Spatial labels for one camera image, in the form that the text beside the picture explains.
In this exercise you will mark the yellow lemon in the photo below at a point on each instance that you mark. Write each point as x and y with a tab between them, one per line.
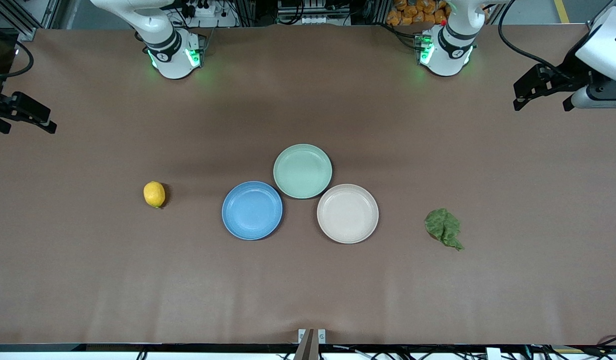
154	194

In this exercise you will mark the green lettuce leaf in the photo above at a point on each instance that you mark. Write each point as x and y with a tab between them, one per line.
442	227

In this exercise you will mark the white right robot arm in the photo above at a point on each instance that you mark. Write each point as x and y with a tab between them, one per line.
170	55

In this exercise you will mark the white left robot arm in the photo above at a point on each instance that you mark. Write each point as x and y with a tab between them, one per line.
447	55

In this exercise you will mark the orange snack bags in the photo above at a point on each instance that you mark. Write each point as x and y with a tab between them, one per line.
417	12

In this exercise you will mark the white power strip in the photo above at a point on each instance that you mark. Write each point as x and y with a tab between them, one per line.
208	12

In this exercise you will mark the beige plate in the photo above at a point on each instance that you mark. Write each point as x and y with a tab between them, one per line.
347	213

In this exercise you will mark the grey electronics box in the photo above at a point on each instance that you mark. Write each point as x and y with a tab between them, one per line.
312	12

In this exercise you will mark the blue plate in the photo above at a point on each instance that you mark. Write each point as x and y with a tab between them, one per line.
252	210

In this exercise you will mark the light green plate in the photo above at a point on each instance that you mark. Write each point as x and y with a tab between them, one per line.
303	171

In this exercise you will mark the aluminium frame profile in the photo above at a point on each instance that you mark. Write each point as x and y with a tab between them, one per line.
20	30

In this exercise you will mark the metal mount bracket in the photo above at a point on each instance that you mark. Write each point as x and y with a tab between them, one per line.
308	345

